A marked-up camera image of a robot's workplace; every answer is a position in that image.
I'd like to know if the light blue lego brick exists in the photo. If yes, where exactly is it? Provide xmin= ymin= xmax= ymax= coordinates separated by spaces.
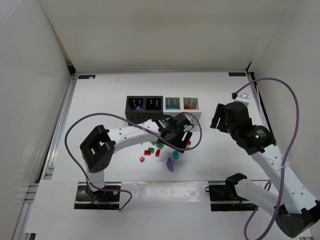
xmin=172 ymin=150 xmax=179 ymax=160

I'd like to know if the purple lego piece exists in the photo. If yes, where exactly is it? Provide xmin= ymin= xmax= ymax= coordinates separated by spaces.
xmin=166 ymin=157 xmax=174 ymax=172

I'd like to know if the purple studded lego brick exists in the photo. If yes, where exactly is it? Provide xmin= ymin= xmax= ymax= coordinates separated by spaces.
xmin=135 ymin=106 xmax=143 ymax=111

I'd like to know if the teal lego brick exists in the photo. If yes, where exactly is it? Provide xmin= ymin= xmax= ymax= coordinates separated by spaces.
xmin=165 ymin=105 xmax=180 ymax=110

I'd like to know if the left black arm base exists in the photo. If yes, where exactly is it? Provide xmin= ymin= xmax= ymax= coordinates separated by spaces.
xmin=74 ymin=182 xmax=121 ymax=210

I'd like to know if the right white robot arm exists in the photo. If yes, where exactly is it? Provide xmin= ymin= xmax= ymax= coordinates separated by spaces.
xmin=210 ymin=101 xmax=320 ymax=238

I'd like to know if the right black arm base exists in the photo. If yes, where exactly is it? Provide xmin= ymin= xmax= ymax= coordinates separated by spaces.
xmin=204 ymin=182 xmax=256 ymax=212

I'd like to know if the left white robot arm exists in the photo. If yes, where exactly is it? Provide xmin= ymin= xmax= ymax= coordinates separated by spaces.
xmin=80 ymin=113 xmax=193 ymax=194

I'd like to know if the square green lego brick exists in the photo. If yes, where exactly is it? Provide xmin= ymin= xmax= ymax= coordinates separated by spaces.
xmin=155 ymin=141 xmax=164 ymax=149

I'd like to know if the small red lego brick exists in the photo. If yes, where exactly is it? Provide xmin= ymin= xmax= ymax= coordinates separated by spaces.
xmin=155 ymin=149 xmax=161 ymax=157

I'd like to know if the curved green lego piece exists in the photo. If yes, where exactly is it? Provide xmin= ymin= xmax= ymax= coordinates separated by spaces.
xmin=148 ymin=147 xmax=155 ymax=153

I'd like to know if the white double bin container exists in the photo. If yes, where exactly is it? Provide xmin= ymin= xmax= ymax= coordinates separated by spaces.
xmin=163 ymin=96 xmax=202 ymax=126

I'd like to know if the red and green lego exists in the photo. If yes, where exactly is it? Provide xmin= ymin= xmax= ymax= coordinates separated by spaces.
xmin=144 ymin=150 xmax=152 ymax=155

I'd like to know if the blue label right corner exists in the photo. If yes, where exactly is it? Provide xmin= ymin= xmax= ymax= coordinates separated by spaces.
xmin=228 ymin=72 xmax=247 ymax=77

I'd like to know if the blue label corner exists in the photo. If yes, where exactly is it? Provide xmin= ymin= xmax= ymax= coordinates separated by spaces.
xmin=78 ymin=74 xmax=96 ymax=80
xmin=228 ymin=72 xmax=247 ymax=77

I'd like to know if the black double bin container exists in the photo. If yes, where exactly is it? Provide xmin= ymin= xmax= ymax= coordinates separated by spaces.
xmin=125 ymin=96 xmax=164 ymax=124

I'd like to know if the blue label left corner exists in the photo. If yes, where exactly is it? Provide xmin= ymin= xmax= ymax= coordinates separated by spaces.
xmin=78 ymin=74 xmax=96 ymax=80

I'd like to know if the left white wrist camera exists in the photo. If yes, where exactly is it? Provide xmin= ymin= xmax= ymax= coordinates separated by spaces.
xmin=184 ymin=114 xmax=195 ymax=131

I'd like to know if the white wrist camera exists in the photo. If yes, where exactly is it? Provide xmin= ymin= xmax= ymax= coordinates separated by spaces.
xmin=231 ymin=92 xmax=250 ymax=106
xmin=184 ymin=114 xmax=195 ymax=131

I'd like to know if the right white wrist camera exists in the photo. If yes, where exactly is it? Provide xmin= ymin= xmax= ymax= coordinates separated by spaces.
xmin=231 ymin=92 xmax=250 ymax=106

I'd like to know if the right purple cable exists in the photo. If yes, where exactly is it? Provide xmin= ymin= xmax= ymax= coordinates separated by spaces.
xmin=234 ymin=77 xmax=300 ymax=240

